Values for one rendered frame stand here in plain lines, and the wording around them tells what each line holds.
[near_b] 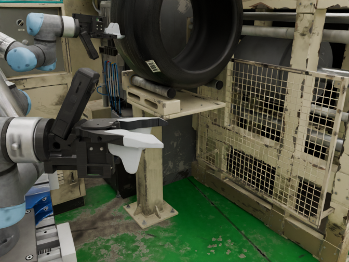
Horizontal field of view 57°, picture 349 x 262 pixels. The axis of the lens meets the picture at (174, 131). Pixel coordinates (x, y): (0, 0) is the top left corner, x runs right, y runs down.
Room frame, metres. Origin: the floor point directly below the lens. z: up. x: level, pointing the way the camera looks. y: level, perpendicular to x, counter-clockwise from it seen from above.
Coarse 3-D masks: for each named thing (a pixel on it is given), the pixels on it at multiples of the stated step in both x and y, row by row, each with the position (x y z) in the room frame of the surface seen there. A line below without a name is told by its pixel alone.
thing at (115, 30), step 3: (114, 24) 1.31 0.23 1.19; (117, 24) 1.32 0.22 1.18; (114, 27) 1.31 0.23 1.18; (117, 27) 1.32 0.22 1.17; (105, 30) 1.29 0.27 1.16; (108, 30) 1.29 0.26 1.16; (111, 30) 1.30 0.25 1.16; (114, 30) 1.31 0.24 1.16; (117, 30) 1.32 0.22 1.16; (114, 33) 1.31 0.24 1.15; (117, 33) 1.32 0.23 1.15; (117, 36) 1.31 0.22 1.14; (120, 36) 1.32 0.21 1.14; (123, 36) 1.34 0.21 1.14
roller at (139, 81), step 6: (132, 78) 1.60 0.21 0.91; (138, 78) 1.57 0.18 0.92; (138, 84) 1.55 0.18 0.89; (144, 84) 1.50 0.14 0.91; (150, 84) 1.46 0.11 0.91; (156, 84) 1.43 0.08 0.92; (150, 90) 1.47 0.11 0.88; (156, 90) 1.41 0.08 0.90; (162, 90) 1.37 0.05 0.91; (168, 90) 1.34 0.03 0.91; (174, 90) 1.35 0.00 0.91; (168, 96) 1.34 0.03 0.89; (174, 96) 1.36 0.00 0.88
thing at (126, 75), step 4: (124, 72) 1.60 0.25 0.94; (128, 72) 1.61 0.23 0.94; (132, 72) 1.63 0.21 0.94; (124, 76) 1.60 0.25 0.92; (128, 76) 1.61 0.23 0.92; (140, 76) 1.65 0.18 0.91; (124, 80) 1.60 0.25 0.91; (128, 80) 1.61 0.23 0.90; (124, 84) 1.60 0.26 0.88; (128, 84) 1.61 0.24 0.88; (132, 84) 1.62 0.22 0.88; (124, 88) 1.60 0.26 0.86
